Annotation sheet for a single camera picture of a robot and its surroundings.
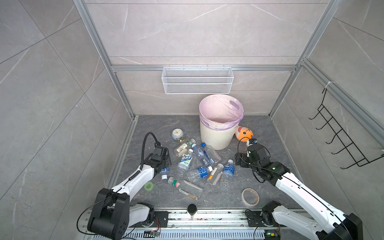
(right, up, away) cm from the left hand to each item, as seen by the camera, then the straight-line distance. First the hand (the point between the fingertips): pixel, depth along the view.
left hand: (164, 156), depth 89 cm
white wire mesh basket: (+20, +51, +11) cm, 56 cm away
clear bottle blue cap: (+30, 0, +8) cm, 31 cm away
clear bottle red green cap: (+14, -17, -6) cm, 22 cm away
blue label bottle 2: (+18, -10, -6) cm, 21 cm away
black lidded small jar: (+17, -21, -21) cm, 34 cm away
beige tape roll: (+49, -21, -8) cm, 54 cm away
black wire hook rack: (+85, +5, -31) cm, 90 cm away
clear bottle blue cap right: (+35, -1, +3) cm, 35 cm away
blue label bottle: (+1, -8, -6) cm, 10 cm away
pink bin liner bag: (+36, +29, +12) cm, 47 cm away
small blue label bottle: (+39, -6, -4) cm, 39 cm away
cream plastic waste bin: (+33, +11, -1) cm, 35 cm away
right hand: (+45, +3, -8) cm, 45 cm away
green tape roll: (-8, -16, -5) cm, 19 cm away
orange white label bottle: (+31, -9, -5) cm, 33 cm away
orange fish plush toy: (+51, +13, +9) cm, 53 cm away
